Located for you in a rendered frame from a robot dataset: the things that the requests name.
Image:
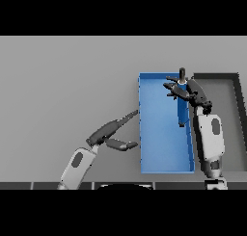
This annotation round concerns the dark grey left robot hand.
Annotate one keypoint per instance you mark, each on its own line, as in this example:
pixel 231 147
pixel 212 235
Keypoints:
pixel 107 130

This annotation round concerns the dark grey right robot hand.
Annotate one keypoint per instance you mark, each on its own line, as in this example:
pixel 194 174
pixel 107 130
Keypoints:
pixel 193 92

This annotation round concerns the blue pipe with dark end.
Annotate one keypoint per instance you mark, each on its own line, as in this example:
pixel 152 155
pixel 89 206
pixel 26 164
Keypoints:
pixel 182 103

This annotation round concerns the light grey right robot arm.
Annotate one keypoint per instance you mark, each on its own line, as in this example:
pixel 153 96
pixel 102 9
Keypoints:
pixel 210 140

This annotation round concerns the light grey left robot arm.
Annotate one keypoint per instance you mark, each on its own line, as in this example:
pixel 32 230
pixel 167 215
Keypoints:
pixel 76 166

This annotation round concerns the blue bin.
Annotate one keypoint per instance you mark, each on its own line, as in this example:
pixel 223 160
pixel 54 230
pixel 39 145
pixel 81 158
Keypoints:
pixel 164 127

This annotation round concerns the dark grey bin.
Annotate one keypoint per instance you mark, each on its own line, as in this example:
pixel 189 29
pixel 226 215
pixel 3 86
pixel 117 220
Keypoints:
pixel 230 124

